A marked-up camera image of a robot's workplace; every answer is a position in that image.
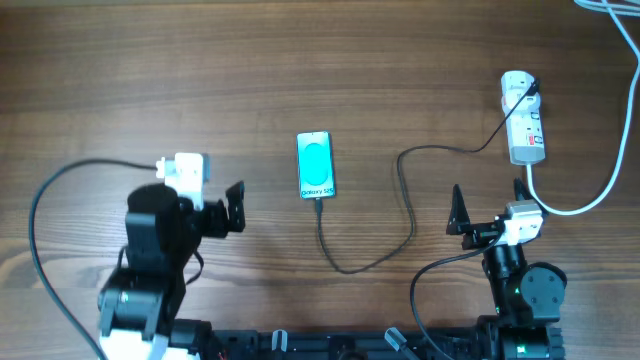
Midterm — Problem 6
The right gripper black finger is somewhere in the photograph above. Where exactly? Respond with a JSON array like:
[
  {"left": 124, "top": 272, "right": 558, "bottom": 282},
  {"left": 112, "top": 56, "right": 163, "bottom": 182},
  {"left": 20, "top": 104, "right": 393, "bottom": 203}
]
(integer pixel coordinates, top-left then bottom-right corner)
[
  {"left": 513, "top": 178, "right": 533, "bottom": 201},
  {"left": 446, "top": 184, "right": 471, "bottom": 235}
]

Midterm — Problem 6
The black USB charger cable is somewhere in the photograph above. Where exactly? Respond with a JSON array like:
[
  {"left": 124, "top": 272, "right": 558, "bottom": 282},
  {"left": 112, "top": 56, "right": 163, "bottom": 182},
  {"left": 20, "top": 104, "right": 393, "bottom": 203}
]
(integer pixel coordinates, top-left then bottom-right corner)
[{"left": 313, "top": 77, "right": 542, "bottom": 275}]

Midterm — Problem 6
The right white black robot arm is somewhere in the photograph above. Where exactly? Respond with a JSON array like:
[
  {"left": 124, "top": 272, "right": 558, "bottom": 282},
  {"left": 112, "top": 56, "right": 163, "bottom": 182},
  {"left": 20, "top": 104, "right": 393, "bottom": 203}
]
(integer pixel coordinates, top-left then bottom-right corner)
[{"left": 446, "top": 179, "right": 568, "bottom": 360}]

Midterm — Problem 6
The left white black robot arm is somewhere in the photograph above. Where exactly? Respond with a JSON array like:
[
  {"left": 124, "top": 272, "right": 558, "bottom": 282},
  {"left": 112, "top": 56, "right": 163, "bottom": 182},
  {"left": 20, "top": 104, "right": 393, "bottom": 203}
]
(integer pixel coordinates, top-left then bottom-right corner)
[{"left": 98, "top": 182, "right": 245, "bottom": 359}]

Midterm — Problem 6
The white power strip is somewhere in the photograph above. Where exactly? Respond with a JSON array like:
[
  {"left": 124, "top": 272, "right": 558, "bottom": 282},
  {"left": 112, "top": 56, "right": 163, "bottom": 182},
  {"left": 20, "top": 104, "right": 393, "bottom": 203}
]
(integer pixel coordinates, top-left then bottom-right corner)
[{"left": 501, "top": 70, "right": 545, "bottom": 166}]

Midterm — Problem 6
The white power strip cord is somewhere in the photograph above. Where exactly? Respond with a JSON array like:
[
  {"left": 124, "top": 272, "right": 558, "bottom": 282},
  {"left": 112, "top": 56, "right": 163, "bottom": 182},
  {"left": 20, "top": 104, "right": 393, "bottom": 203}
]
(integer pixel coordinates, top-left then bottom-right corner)
[{"left": 525, "top": 0, "right": 640, "bottom": 217}]

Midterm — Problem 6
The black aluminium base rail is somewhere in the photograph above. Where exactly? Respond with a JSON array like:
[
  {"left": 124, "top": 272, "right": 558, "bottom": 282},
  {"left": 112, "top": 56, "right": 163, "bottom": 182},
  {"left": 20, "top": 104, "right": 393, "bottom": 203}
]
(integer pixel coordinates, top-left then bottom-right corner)
[{"left": 199, "top": 327, "right": 566, "bottom": 360}]

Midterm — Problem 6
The white cables top right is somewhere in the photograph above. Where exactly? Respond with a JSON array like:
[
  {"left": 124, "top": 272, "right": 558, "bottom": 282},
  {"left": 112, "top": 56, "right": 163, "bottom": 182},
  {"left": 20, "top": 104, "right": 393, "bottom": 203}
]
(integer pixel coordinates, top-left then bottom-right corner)
[{"left": 573, "top": 0, "right": 640, "bottom": 18}]

